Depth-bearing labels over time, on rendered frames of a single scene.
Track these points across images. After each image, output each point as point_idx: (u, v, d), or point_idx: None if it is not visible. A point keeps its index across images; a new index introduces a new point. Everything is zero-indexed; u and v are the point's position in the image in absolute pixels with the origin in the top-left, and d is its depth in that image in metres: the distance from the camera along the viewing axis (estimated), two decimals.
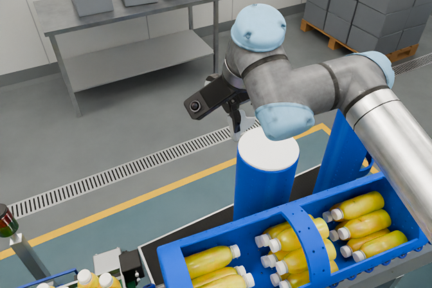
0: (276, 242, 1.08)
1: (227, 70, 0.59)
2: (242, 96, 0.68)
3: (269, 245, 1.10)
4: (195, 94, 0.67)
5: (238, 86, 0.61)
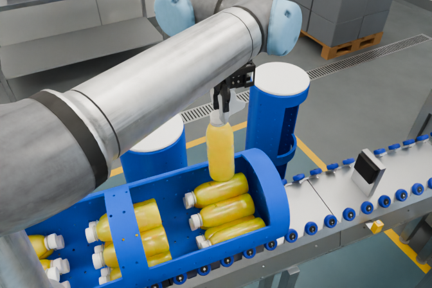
0: (92, 231, 0.90)
1: None
2: None
3: None
4: None
5: None
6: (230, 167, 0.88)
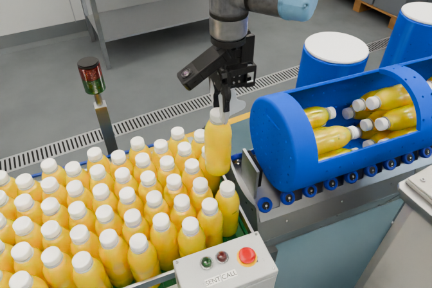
0: (377, 98, 1.04)
1: (210, 20, 0.65)
2: (233, 67, 0.71)
3: (367, 103, 1.07)
4: (187, 64, 0.72)
5: (221, 36, 0.65)
6: None
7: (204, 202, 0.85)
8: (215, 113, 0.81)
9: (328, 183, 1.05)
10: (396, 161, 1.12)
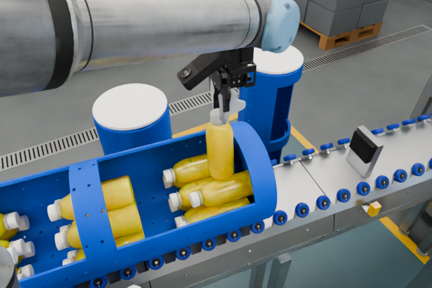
0: (54, 208, 0.81)
1: None
2: (233, 67, 0.71)
3: None
4: (188, 64, 0.72)
5: None
6: (249, 189, 0.90)
7: None
8: (215, 114, 0.81)
9: None
10: (106, 278, 0.88)
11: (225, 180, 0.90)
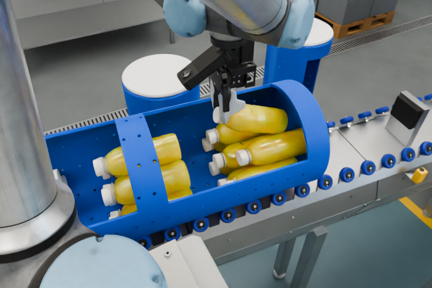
0: (100, 162, 0.77)
1: None
2: (233, 67, 0.71)
3: None
4: (187, 65, 0.72)
5: (221, 36, 0.65)
6: (299, 147, 0.86)
7: None
8: (215, 118, 0.82)
9: None
10: (150, 239, 0.84)
11: (274, 137, 0.86)
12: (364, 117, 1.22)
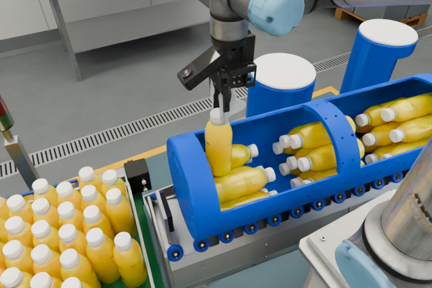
0: (298, 137, 0.98)
1: (211, 20, 0.65)
2: (233, 67, 0.71)
3: (290, 141, 1.00)
4: (188, 64, 0.72)
5: (222, 36, 0.65)
6: None
7: (212, 111, 0.81)
8: (384, 117, 1.08)
9: (247, 227, 0.98)
10: (324, 200, 1.05)
11: (421, 119, 1.07)
12: None
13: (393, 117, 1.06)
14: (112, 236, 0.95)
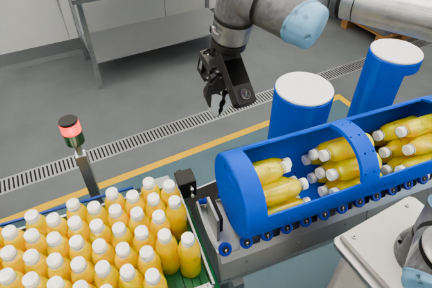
0: (326, 152, 1.16)
1: (242, 33, 0.63)
2: None
3: (319, 155, 1.19)
4: (234, 90, 0.67)
5: (249, 38, 0.66)
6: None
7: (287, 161, 1.14)
8: (398, 134, 1.27)
9: (284, 227, 1.17)
10: (347, 205, 1.24)
11: (429, 135, 1.26)
12: None
13: (405, 134, 1.25)
14: None
